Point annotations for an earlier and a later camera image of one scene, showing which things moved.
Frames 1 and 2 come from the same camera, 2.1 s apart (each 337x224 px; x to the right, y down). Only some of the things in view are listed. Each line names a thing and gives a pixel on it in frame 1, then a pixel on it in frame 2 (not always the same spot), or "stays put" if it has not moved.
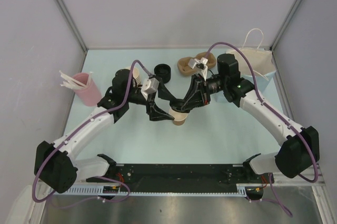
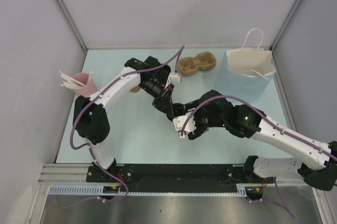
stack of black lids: (162, 71) stays put
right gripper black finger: (197, 95) → (197, 132)
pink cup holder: (91, 95) stays put
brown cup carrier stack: (185, 69) stays put
